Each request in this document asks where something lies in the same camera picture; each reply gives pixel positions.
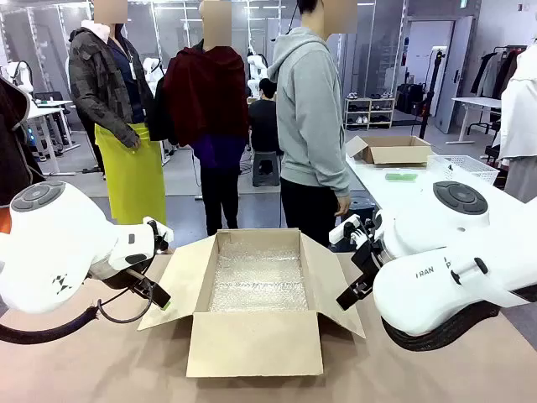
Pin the dark brown hanging jacket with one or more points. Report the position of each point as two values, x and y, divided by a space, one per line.
12 147

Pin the white desk with grey legs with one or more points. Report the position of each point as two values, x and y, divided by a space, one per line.
46 107

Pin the clothes rack with garments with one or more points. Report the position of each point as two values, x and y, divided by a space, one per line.
499 71

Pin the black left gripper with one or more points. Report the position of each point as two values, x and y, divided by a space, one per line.
138 282

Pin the wooden shoe rack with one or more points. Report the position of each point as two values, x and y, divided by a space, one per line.
369 113

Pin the figure in dark red cloak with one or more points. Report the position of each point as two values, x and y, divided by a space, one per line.
205 101

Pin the white side table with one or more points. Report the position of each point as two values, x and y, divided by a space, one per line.
377 176

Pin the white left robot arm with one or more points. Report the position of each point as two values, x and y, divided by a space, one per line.
50 243

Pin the green glasses case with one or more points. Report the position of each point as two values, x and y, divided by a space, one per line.
400 176

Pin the large open cardboard box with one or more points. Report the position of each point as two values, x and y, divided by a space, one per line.
256 344

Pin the black luggage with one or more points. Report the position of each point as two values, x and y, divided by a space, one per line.
411 98

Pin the small open cardboard box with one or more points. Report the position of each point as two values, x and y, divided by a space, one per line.
398 153

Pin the dark jacket figure left hand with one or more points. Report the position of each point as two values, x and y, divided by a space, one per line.
133 142

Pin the orange garment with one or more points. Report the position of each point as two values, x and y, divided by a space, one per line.
3 220

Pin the person in grey hoodie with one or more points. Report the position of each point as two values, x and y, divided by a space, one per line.
310 109

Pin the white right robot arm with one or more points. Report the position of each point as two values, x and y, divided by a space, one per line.
440 268

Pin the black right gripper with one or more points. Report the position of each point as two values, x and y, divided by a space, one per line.
371 260

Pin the grey hoodie person right hand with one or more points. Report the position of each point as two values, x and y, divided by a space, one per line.
344 206

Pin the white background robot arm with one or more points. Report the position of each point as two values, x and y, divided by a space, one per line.
153 71
19 75
257 71

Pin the black tripod stand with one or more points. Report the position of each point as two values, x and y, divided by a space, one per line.
430 92

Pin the seated person in black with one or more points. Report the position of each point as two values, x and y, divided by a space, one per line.
263 117

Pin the figure in dark camouflage jacket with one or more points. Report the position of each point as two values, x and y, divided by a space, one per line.
100 92

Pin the grey plastic stool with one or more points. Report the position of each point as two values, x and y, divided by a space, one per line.
266 168

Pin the figure in white top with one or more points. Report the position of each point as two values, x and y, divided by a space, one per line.
520 105

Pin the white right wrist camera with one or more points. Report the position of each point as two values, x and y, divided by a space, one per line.
342 231

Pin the dark plastic stool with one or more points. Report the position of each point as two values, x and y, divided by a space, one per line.
361 205

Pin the white mesh plastic basket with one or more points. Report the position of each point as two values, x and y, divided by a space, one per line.
465 168

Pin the clear bubble wrap sheet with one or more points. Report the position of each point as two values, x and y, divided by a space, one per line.
258 277

